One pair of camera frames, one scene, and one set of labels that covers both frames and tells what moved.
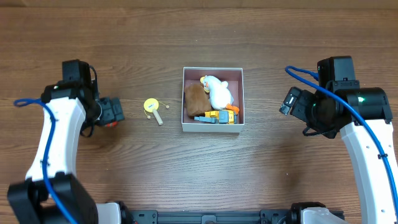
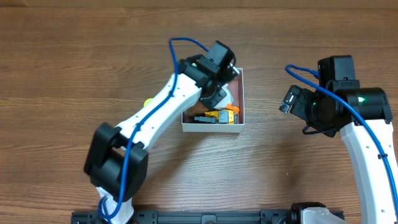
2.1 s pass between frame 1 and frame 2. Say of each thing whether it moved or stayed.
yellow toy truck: stayed
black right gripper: stayed
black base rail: stayed
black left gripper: moved
